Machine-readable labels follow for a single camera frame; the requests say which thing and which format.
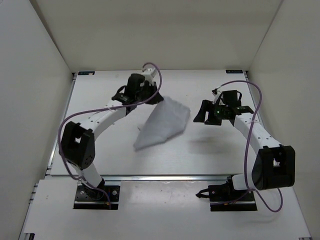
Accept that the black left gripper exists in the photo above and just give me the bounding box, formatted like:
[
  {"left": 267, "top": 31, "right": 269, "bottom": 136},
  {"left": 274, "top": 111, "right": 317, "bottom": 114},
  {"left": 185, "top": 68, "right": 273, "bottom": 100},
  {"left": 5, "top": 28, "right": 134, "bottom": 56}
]
[{"left": 137, "top": 80, "right": 164, "bottom": 104}]

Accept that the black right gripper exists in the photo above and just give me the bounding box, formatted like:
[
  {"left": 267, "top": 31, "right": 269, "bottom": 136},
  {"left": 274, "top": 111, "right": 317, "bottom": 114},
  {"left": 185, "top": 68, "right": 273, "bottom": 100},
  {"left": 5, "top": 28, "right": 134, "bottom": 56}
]
[{"left": 194, "top": 100, "right": 228, "bottom": 126}]

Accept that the white fabric skirt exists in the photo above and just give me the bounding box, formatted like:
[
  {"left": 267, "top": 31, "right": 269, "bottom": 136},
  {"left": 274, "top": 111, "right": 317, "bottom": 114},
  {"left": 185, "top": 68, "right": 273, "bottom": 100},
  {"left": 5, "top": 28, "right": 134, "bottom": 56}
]
[{"left": 133, "top": 96, "right": 191, "bottom": 152}]

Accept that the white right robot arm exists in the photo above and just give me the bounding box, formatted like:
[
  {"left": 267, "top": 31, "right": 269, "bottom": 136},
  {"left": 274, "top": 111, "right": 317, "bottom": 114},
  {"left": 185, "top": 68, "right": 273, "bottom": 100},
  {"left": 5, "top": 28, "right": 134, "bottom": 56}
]
[{"left": 193, "top": 100, "right": 296, "bottom": 200}]

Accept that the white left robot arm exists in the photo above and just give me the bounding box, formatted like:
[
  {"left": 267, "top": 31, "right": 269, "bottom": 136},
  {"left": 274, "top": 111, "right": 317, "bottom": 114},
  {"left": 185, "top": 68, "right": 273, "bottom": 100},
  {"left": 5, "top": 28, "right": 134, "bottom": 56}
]
[{"left": 60, "top": 68, "right": 164, "bottom": 199}]

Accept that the right teal corner label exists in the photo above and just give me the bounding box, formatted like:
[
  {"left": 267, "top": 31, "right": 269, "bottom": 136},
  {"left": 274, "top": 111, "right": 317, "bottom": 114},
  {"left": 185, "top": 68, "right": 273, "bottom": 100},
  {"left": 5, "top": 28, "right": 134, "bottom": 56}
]
[{"left": 225, "top": 69, "right": 243, "bottom": 74}]

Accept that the teal corner label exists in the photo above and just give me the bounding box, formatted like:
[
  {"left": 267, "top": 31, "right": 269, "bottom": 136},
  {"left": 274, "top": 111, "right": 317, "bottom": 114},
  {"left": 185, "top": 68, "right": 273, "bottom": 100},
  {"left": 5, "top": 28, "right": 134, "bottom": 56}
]
[
  {"left": 77, "top": 71, "right": 95, "bottom": 76},
  {"left": 225, "top": 69, "right": 243, "bottom": 74}
]

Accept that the left teal corner label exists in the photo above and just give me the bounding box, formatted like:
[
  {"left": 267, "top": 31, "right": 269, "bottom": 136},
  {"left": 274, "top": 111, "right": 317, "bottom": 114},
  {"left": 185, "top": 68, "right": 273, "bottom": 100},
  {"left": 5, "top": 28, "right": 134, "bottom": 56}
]
[{"left": 77, "top": 71, "right": 95, "bottom": 76}]

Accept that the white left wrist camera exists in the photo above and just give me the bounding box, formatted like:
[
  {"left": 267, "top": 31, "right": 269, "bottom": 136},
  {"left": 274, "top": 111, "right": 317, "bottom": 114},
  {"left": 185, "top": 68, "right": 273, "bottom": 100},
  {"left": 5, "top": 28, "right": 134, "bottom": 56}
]
[{"left": 141, "top": 68, "right": 158, "bottom": 84}]

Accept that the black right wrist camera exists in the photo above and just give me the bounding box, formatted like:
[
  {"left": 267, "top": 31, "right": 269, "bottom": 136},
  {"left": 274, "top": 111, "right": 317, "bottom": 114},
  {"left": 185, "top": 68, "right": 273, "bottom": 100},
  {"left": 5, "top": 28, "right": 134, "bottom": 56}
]
[{"left": 222, "top": 90, "right": 243, "bottom": 107}]

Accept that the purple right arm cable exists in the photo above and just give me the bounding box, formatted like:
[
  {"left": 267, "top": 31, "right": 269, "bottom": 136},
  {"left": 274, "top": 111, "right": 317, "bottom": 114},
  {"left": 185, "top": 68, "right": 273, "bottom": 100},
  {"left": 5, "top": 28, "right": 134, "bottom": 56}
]
[{"left": 209, "top": 80, "right": 284, "bottom": 213}]

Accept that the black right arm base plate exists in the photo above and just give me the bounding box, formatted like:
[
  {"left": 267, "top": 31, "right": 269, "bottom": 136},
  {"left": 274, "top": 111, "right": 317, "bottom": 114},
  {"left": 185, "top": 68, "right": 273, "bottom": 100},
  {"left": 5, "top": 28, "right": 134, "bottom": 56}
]
[{"left": 208, "top": 183, "right": 258, "bottom": 212}]

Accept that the aluminium table edge rail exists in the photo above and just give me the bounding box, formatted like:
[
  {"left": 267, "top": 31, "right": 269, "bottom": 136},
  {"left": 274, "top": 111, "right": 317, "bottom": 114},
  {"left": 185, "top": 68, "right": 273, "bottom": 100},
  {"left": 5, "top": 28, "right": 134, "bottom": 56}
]
[{"left": 102, "top": 174, "right": 232, "bottom": 182}]

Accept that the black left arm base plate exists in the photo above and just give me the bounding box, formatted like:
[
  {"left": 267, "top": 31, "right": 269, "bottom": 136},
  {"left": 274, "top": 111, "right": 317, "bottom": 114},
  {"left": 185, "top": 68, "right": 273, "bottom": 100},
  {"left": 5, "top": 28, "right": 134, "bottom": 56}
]
[{"left": 73, "top": 183, "right": 121, "bottom": 210}]

